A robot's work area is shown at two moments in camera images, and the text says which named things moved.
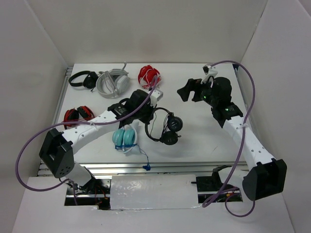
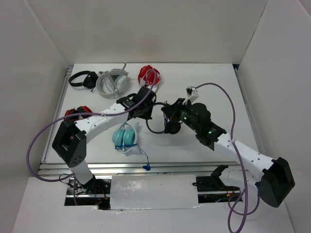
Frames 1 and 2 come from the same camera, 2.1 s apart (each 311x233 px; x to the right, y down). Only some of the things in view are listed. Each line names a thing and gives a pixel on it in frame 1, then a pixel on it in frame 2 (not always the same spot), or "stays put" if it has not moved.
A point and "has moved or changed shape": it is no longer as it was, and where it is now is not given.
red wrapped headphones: x=146 y=75 stays put
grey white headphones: x=113 y=83 stays put
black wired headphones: x=172 y=124 has moved or changed shape
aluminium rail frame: x=164 y=168 stays put
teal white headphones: x=125 y=138 stays put
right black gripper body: x=203 y=91 -> x=182 y=112
